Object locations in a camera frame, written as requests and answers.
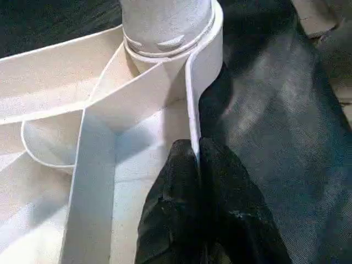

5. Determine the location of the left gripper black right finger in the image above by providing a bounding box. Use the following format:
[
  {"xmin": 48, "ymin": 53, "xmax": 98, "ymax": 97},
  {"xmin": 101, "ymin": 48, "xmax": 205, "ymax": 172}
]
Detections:
[{"xmin": 199, "ymin": 138, "xmax": 292, "ymax": 264}]

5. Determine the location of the white plastic table leg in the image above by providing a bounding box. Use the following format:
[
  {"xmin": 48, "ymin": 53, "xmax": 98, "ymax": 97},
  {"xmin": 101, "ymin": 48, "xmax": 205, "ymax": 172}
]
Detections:
[{"xmin": 120, "ymin": 0, "xmax": 218, "ymax": 57}]

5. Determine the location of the black work mat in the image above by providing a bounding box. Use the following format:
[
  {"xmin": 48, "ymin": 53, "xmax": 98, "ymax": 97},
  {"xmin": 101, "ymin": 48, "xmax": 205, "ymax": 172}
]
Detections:
[{"xmin": 0, "ymin": 0, "xmax": 352, "ymax": 264}]

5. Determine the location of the white plastic table top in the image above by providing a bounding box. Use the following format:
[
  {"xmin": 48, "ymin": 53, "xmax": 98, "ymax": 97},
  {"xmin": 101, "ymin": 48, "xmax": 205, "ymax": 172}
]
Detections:
[{"xmin": 0, "ymin": 0, "xmax": 224, "ymax": 264}]

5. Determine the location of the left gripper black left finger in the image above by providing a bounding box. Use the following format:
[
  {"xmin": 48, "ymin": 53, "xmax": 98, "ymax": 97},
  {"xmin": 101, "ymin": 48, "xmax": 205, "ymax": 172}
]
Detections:
[{"xmin": 134, "ymin": 139, "xmax": 206, "ymax": 264}]

